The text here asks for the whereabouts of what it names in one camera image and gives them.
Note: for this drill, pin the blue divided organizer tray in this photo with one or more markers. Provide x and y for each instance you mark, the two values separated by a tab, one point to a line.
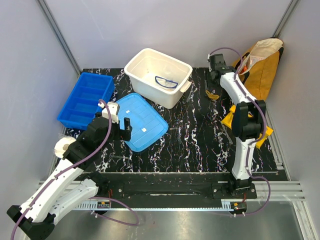
82	104

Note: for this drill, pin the light blue plastic lid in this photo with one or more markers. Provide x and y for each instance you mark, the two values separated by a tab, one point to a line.
147	124

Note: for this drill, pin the white plastic tub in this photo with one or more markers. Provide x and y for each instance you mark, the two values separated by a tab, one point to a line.
147	64

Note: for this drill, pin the box inside tote bag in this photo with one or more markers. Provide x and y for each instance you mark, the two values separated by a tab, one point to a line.
250	61

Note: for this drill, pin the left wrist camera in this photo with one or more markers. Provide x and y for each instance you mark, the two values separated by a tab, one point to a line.
109	110

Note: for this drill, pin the yellow canvas tote bag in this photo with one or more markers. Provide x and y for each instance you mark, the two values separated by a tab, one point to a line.
259	79

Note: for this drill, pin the yellow test tube rack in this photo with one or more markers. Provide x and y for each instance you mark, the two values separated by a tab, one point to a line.
227	122

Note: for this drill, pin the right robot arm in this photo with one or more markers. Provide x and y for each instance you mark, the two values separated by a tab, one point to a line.
248	123

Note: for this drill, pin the white tape roll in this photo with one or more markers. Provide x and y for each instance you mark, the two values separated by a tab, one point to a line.
62	145

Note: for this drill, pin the packet of gloves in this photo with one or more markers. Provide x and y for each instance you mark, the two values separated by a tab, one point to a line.
168	85

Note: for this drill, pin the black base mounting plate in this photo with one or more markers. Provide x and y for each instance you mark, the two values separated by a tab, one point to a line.
166	190

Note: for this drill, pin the blue safety glasses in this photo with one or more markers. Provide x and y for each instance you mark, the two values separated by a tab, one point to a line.
159	78

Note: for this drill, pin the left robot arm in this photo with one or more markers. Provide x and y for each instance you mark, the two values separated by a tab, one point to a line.
38	216

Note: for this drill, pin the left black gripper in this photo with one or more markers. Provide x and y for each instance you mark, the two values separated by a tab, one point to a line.
123	134

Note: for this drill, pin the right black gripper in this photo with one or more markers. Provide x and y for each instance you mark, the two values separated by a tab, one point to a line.
206	75

